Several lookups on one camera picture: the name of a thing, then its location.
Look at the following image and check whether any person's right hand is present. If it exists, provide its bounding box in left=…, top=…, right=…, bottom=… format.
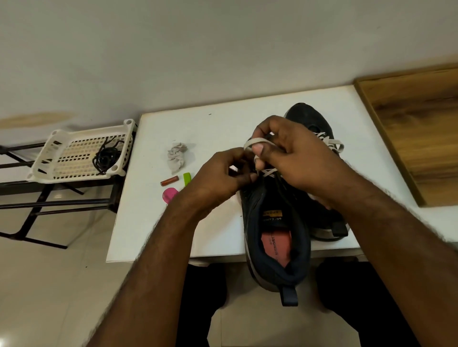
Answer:
left=248, top=115, right=362, bottom=208

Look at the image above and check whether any person's left hand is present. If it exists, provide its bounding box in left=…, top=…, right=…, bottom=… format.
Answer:
left=177, top=146, right=259, bottom=215

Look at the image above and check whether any grey shoelace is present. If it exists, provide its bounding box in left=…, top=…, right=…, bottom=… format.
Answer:
left=315, top=130, right=346, bottom=154

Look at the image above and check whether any dark sneaker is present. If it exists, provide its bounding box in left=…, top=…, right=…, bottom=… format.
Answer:
left=284, top=102, right=351, bottom=243
left=238, top=172, right=312, bottom=307

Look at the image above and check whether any grey shoelaces bundle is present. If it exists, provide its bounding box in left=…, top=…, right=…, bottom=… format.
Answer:
left=242, top=137, right=281, bottom=178

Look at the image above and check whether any black shoelace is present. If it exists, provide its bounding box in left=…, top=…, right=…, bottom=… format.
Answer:
left=99, top=136, right=130, bottom=167
left=92, top=143, right=124, bottom=174

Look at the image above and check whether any person's right forearm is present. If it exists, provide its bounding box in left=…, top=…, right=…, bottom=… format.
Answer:
left=333, top=182, right=458, bottom=347

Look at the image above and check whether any person's left forearm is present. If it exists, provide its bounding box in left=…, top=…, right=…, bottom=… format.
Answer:
left=86, top=200, right=216, bottom=347

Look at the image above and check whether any crumpled white paper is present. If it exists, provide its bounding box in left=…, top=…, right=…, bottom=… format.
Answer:
left=167, top=142, right=189, bottom=174

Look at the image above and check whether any pink capped white bottle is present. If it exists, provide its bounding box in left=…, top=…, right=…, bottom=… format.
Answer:
left=161, top=186, right=180, bottom=205

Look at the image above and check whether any wooden board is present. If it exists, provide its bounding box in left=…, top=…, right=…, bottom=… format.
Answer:
left=354, top=65, right=458, bottom=209

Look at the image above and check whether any white perforated plastic tray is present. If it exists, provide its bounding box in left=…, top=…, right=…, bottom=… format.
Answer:
left=27, top=118, right=137, bottom=184

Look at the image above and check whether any black metal rack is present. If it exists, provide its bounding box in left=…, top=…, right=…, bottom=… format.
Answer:
left=0, top=139, right=130, bottom=250

